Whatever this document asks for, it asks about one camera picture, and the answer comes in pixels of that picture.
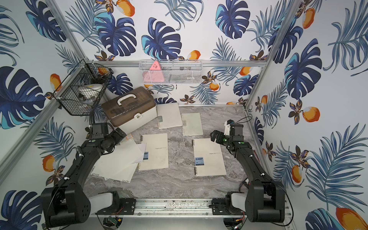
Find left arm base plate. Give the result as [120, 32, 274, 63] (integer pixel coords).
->
[97, 197, 137, 216]

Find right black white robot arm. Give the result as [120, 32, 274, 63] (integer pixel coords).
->
[210, 120, 294, 227]

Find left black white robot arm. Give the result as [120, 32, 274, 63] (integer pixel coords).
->
[40, 123, 127, 229]

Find large cream notebook blue label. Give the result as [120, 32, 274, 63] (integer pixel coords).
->
[139, 133, 169, 171]

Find pink triangle item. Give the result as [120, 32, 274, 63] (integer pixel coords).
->
[143, 61, 165, 84]

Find aluminium front rail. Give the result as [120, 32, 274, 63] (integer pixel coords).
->
[89, 194, 246, 218]

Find black wire basket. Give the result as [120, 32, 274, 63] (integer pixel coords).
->
[53, 59, 114, 116]

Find white mesh wall shelf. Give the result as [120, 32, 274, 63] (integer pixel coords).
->
[139, 59, 203, 84]

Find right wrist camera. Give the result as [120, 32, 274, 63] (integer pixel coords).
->
[224, 119, 234, 136]

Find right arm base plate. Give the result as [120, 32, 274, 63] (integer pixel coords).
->
[209, 197, 245, 216]

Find pale green spiral notebook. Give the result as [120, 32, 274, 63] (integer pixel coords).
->
[182, 113, 203, 136]

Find cream spiral notebook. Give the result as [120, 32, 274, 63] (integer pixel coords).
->
[156, 103, 183, 129]

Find white bowl in basket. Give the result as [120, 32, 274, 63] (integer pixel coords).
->
[78, 84, 103, 99]

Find torn cream notebook page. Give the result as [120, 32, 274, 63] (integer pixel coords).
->
[108, 163, 138, 183]

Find brown lid storage box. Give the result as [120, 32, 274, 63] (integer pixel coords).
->
[102, 87, 157, 134]

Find green circuit board left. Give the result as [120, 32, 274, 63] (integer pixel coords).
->
[103, 217, 122, 228]

